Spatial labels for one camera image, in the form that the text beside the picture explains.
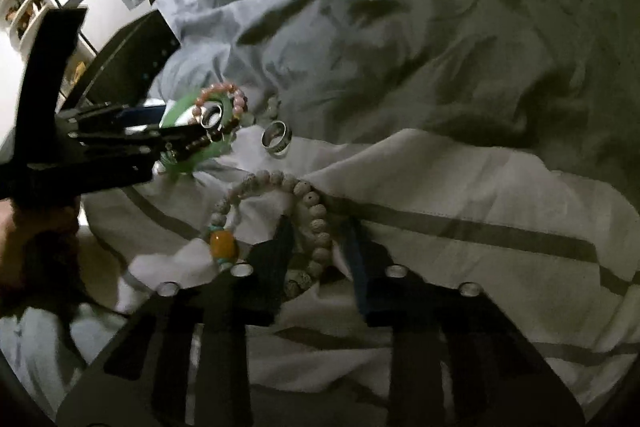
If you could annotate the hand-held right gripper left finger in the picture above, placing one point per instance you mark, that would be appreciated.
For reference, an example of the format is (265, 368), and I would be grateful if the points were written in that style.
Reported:
(279, 259)

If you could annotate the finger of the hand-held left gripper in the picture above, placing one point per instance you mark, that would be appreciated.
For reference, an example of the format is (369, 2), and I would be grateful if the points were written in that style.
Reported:
(150, 148)
(135, 113)

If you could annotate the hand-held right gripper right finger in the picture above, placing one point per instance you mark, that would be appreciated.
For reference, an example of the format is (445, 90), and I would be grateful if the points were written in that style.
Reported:
(359, 269)

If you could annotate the green jade bangle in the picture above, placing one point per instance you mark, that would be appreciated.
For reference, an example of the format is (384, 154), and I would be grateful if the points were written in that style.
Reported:
(182, 111)

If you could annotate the black box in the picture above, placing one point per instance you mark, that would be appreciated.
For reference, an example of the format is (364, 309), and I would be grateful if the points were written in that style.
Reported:
(132, 57)

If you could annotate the grey-blue duvet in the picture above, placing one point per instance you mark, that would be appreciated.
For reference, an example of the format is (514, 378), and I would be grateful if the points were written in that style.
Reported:
(400, 32)

